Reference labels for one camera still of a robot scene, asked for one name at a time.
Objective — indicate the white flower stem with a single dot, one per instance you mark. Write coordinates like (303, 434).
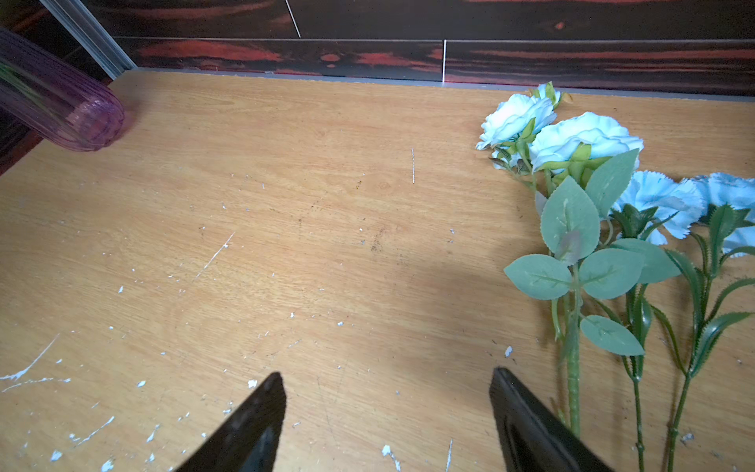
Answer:
(599, 259)

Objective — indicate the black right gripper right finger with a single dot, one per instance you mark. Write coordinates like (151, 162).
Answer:
(531, 437)

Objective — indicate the blue purple glass vase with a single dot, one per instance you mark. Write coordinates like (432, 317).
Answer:
(55, 99)

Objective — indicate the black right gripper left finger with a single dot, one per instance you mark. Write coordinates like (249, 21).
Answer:
(248, 439)

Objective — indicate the small light blue flower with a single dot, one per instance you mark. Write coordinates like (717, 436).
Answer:
(728, 213)

